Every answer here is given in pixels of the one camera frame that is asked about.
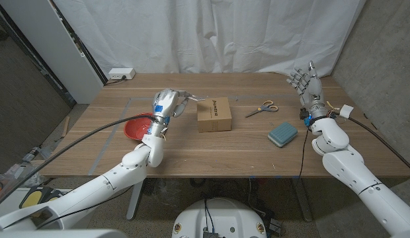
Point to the grey table leg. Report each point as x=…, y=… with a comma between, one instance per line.
x=302, y=198
x=135, y=198

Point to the white cabinet panel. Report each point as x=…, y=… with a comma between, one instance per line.
x=56, y=49

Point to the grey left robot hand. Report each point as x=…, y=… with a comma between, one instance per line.
x=165, y=104

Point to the white power strip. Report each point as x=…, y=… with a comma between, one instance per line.
x=121, y=73

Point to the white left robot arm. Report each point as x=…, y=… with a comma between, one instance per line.
x=125, y=172

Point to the white curtain backdrop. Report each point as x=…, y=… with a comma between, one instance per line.
x=208, y=33

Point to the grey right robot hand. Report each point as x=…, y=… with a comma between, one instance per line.
x=312, y=92

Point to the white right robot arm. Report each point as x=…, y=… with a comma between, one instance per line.
x=347, y=165

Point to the brown cardboard box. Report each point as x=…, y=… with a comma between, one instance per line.
x=214, y=115

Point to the yellow black foot pedal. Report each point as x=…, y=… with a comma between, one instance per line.
x=31, y=200

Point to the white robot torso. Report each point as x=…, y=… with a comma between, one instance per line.
x=218, y=215

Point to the clear plastic bag clutter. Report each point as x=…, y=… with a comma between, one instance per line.
x=24, y=173

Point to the wooden stick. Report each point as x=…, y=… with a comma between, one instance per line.
x=65, y=126

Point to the red bowl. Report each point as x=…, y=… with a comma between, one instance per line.
x=135, y=129

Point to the teal ribbed case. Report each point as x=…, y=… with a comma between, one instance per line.
x=282, y=134

